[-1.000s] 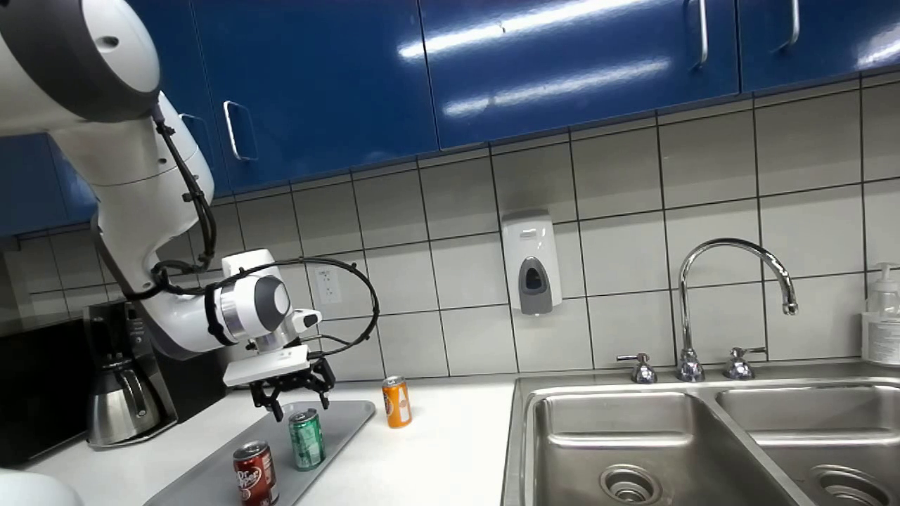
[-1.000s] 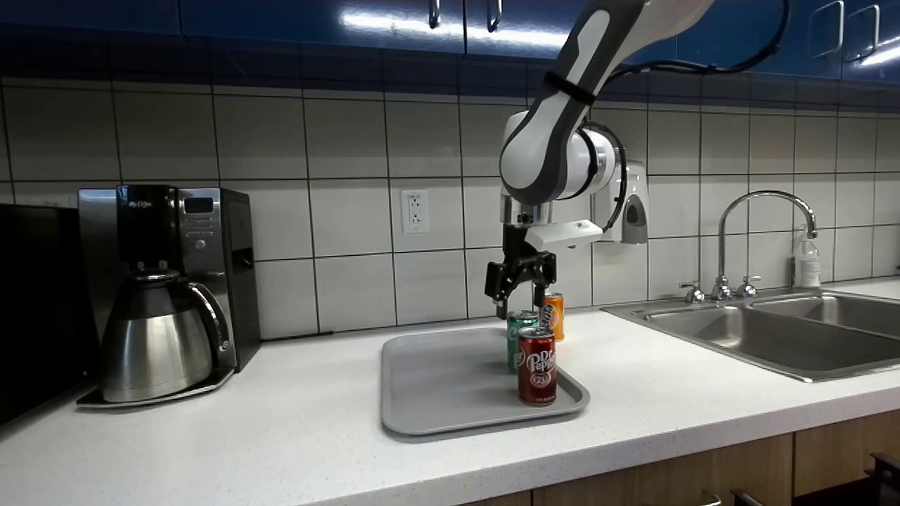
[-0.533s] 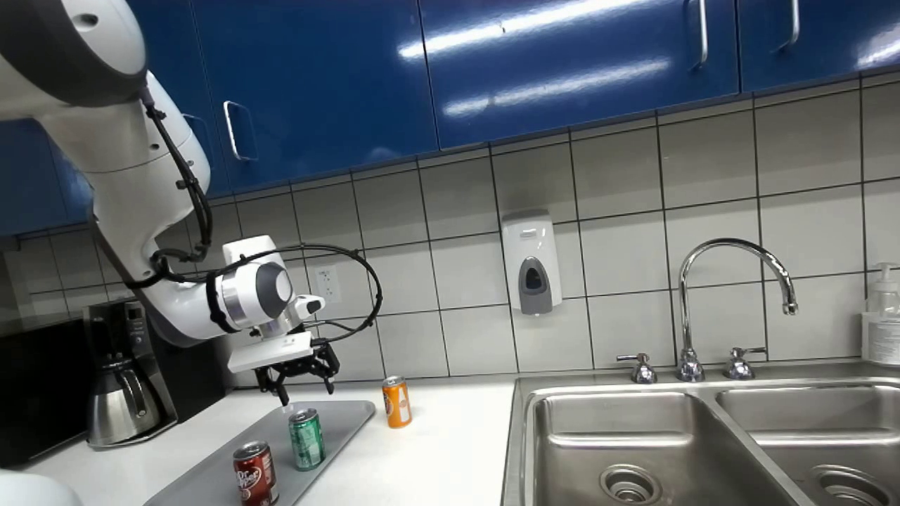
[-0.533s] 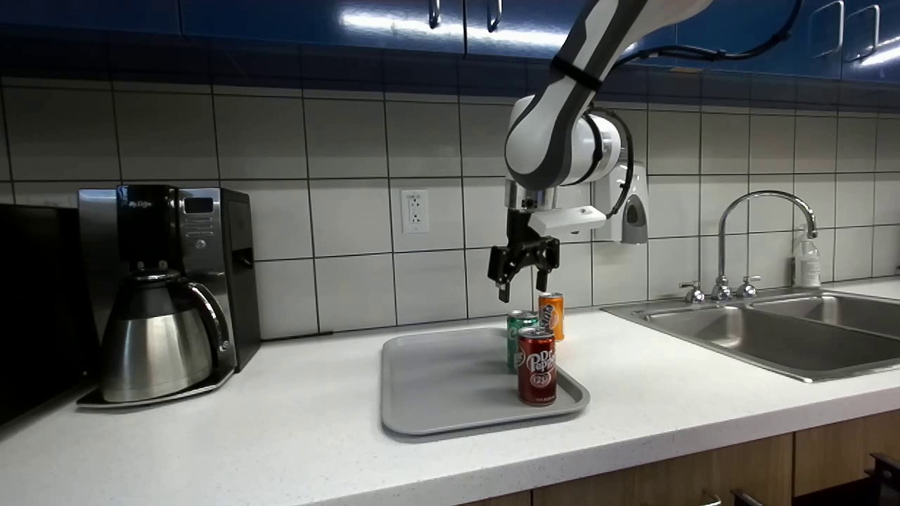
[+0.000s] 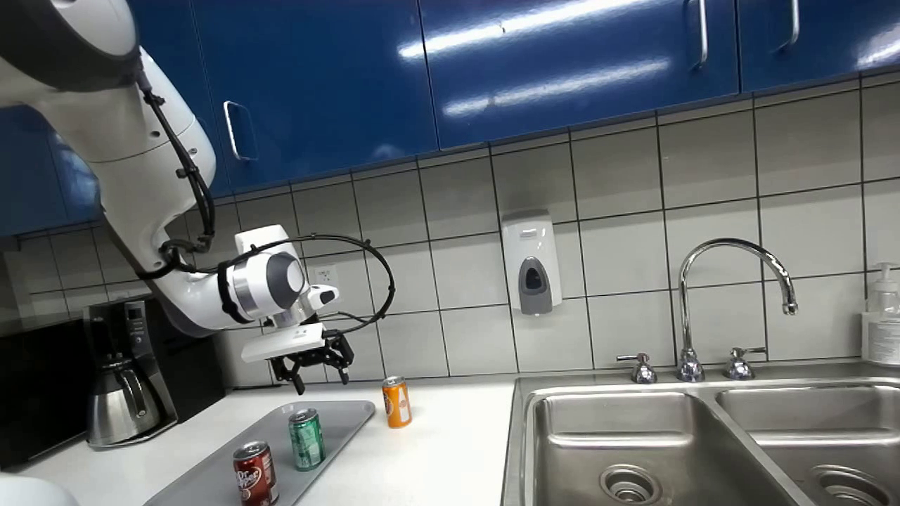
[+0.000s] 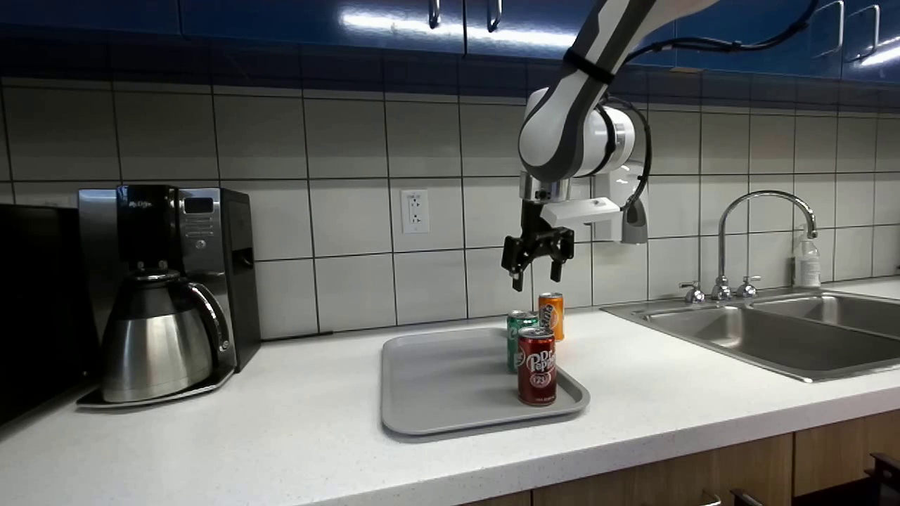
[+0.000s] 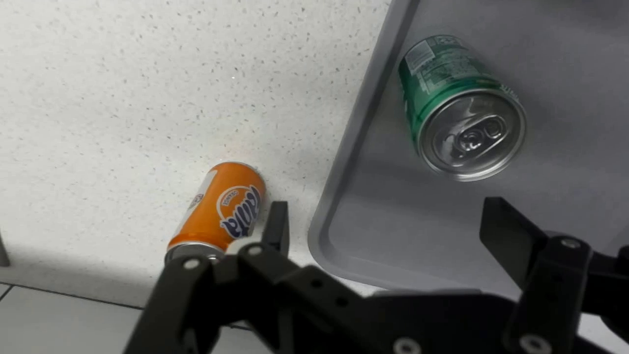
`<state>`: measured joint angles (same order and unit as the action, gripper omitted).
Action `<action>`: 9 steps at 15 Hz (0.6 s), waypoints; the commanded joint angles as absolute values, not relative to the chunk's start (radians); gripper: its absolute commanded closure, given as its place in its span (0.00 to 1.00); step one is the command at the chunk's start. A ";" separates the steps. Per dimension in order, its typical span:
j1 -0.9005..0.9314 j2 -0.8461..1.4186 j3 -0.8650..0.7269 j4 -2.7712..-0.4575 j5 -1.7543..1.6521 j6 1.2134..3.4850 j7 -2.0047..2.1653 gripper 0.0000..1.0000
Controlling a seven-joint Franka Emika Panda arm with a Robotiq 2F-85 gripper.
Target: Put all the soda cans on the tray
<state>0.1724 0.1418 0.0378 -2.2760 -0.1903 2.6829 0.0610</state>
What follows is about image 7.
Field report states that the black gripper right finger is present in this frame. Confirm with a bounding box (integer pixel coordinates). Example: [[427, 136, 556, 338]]
[[478, 195, 629, 354]]

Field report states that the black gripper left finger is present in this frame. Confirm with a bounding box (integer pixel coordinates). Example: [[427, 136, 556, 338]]
[[124, 198, 372, 354]]

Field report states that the orange soda can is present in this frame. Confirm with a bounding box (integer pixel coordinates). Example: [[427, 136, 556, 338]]
[[165, 161, 269, 254]]

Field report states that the green soda can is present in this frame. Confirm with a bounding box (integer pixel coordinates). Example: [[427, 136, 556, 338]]
[[397, 33, 529, 185]]

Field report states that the grey plastic tray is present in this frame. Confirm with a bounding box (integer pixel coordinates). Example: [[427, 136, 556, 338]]
[[307, 0, 629, 301]]

